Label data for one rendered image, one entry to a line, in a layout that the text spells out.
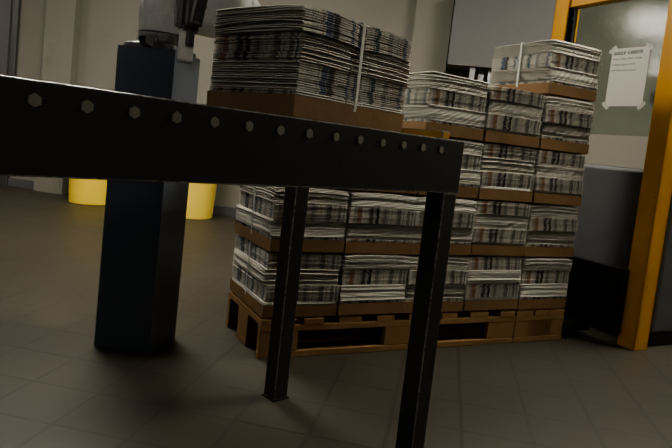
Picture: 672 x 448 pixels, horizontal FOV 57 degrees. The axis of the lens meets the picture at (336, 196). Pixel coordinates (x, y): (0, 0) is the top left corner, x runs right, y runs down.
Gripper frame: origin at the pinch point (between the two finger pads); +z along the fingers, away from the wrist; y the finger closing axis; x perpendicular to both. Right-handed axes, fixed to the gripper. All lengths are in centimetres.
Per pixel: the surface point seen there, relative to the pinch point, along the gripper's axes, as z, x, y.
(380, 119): 10.3, -39.1, -22.5
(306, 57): 0.6, -13.1, -24.1
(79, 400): 93, 0, 39
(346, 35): -6.0, -24.0, -23.6
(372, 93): 4.8, -35.5, -22.4
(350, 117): 11.0, -28.4, -23.3
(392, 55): -4.6, -40.3, -22.9
